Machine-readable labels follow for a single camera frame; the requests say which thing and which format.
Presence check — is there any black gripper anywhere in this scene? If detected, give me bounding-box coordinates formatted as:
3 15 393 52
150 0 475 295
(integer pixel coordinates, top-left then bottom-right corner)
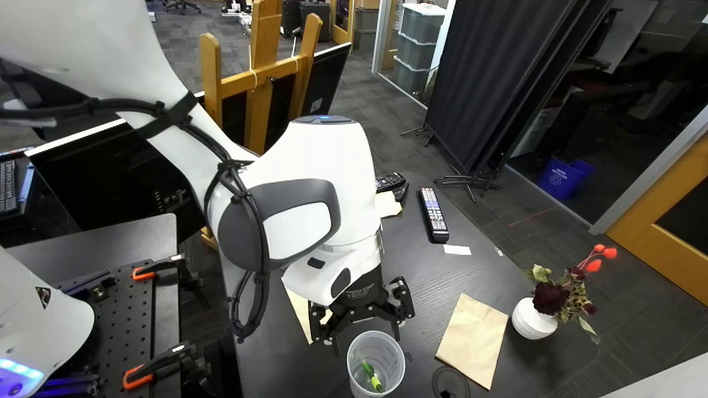
308 262 405 348

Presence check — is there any green pen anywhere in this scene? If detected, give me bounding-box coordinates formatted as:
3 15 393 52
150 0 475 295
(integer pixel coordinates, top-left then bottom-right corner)
357 355 387 392

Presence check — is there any clear plastic cup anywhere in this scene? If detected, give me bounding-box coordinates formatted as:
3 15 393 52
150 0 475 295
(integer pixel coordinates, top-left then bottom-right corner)
344 326 409 398

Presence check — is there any small white paper piece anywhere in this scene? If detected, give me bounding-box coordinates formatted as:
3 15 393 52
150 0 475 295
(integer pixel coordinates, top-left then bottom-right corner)
374 189 405 221

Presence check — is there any long black remote control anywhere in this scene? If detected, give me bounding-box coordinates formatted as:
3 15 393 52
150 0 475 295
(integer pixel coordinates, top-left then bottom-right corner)
415 185 453 245

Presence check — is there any brown paper bag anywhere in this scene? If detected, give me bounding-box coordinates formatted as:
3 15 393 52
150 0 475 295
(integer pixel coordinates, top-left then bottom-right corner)
434 292 510 391

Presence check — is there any small black remote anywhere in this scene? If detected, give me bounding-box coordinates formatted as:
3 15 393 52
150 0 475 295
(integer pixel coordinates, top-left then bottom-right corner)
374 170 409 202

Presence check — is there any white round vase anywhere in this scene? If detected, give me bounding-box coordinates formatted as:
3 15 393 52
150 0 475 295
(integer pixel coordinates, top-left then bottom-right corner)
508 294 562 343

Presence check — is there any orange black spring clamp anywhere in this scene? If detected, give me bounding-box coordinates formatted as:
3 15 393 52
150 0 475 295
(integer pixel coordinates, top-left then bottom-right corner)
119 341 216 392
129 252 189 287

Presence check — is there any dark red flower bouquet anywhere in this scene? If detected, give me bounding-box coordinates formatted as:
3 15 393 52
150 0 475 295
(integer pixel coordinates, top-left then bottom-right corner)
529 241 621 347

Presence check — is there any black perforated mounting board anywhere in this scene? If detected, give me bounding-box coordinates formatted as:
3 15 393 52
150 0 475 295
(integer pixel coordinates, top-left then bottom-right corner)
56 261 183 398

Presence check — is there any grey storage bin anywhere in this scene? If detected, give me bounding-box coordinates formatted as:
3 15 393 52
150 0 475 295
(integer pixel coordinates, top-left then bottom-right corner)
393 31 442 70
389 54 431 94
398 2 448 44

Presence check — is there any blue plastic bin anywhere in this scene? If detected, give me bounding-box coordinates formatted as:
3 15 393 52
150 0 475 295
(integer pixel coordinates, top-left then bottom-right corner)
535 154 597 202

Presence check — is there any black curtain panel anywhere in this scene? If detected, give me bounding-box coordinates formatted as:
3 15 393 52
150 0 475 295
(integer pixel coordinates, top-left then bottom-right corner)
425 0 614 176

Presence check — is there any black desk partition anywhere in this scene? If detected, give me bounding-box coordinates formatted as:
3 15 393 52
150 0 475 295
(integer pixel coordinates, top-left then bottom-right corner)
27 116 211 231

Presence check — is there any yellow wooden door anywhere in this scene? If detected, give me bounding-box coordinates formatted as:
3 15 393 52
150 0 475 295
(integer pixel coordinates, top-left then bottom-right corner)
604 134 708 310

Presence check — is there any dark keyboard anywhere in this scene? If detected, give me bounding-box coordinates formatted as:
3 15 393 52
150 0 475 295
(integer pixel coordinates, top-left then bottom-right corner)
0 151 36 217

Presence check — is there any wooden easel frame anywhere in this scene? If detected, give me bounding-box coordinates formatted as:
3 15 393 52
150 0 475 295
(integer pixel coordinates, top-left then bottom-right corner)
196 0 359 156

